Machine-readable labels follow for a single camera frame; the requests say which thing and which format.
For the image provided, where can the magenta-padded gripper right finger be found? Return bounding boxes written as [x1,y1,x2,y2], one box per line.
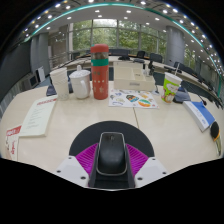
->
[125,143,168,190]

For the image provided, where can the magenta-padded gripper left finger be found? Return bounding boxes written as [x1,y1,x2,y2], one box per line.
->
[54,143,101,190]

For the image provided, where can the black computer mouse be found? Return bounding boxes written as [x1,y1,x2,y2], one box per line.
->
[96,131,128,177]

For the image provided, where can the black mouse pad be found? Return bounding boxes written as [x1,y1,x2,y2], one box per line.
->
[68,120,156,159]

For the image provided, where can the white printed card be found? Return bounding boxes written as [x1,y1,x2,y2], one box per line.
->
[18,95,58,138]

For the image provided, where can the red and white leaflet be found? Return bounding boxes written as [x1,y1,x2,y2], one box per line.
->
[4,124,23,162]

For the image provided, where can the colourful sticker sheet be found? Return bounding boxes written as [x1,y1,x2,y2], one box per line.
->
[108,88,160,110]

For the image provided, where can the blue and white book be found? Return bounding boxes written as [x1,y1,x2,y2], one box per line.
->
[182,100,216,133]

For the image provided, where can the green paper cup with straw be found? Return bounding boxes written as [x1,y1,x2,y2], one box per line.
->
[160,63,183,104]

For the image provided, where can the white lidded mug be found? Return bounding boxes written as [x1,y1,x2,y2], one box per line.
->
[68,64,92,100]

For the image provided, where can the red drink bottle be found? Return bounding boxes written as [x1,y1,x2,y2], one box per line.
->
[90,43,110,101]

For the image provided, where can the dark office chairs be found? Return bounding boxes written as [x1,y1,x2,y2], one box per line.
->
[71,48,218,98]

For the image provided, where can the ceiling lights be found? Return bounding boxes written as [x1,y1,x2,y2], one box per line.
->
[23,0,224,84]

